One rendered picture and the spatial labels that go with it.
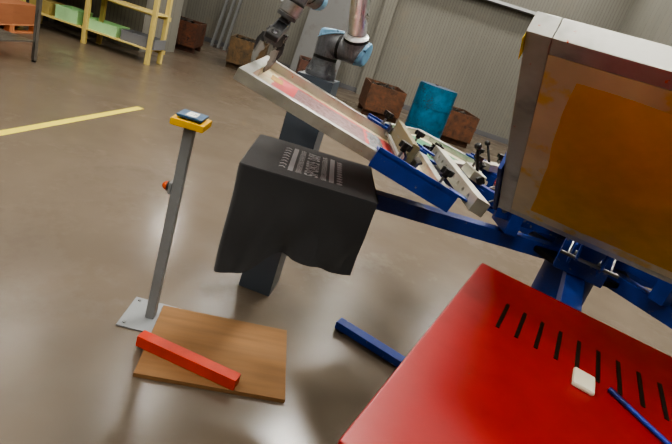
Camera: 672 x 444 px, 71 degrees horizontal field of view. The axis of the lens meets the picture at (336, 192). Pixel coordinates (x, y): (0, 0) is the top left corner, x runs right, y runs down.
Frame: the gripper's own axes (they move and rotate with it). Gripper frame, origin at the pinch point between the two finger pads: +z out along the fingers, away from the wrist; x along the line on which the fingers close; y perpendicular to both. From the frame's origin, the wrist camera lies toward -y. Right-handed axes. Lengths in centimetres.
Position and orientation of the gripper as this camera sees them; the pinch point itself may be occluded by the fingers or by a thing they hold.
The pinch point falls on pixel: (258, 65)
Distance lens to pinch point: 175.1
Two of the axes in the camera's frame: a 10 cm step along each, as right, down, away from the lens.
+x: -8.5, -5.0, -1.7
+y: 0.1, -3.3, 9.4
